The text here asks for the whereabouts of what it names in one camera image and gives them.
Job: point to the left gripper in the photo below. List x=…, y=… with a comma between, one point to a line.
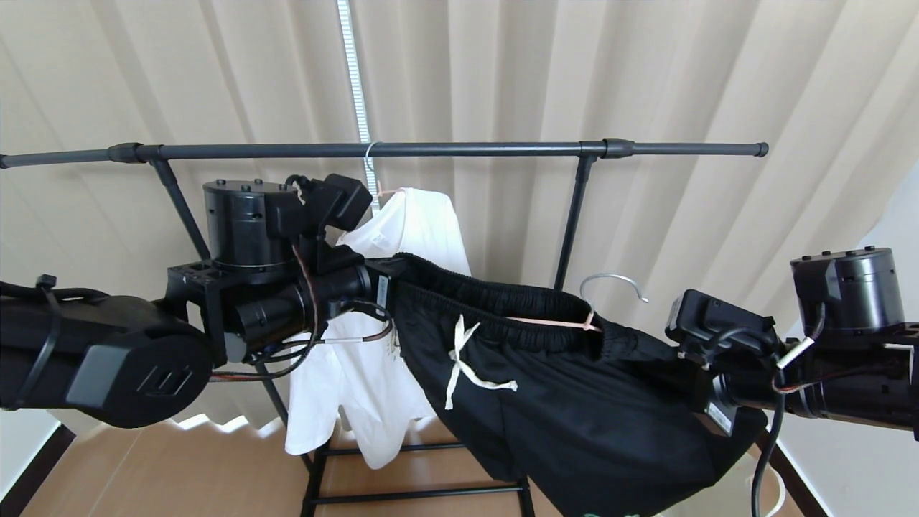
x=309, y=301

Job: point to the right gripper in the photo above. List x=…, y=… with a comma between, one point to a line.
x=847, y=380

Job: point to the white printed t-shirt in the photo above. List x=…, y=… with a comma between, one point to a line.
x=423, y=230

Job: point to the pink clothes hanger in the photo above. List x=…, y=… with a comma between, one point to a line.
x=369, y=154
x=553, y=323

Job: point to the black garment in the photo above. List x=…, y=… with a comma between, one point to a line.
x=574, y=402

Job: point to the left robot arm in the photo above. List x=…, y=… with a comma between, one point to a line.
x=108, y=352

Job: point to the white laundry basket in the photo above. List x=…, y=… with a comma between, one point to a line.
x=781, y=495

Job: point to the black clothes rack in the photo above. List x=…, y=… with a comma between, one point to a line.
x=502, y=149

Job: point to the beige curtain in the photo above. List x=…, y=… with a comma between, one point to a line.
x=646, y=72

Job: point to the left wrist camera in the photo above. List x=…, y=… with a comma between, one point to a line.
x=337, y=205

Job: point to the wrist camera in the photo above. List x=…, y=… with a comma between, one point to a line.
x=718, y=323
x=337, y=205

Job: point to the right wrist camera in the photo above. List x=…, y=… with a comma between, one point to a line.
x=718, y=323

